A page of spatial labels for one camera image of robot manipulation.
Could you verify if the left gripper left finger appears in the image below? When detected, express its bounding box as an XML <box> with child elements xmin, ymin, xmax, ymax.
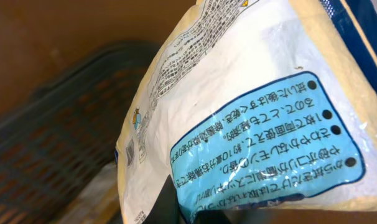
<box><xmin>143</xmin><ymin>176</ymin><xmax>180</xmax><ymax>224</ymax></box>

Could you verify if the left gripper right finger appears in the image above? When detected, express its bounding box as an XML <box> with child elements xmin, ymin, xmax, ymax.
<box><xmin>194</xmin><ymin>210</ymin><xmax>231</xmax><ymax>224</ymax></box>

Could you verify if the cream wet wipes pack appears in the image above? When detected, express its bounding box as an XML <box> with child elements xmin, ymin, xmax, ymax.
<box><xmin>115</xmin><ymin>0</ymin><xmax>377</xmax><ymax>223</ymax></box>

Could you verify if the grey plastic mesh basket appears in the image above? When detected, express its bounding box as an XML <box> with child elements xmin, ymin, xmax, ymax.
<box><xmin>0</xmin><ymin>41</ymin><xmax>159</xmax><ymax>223</ymax></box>

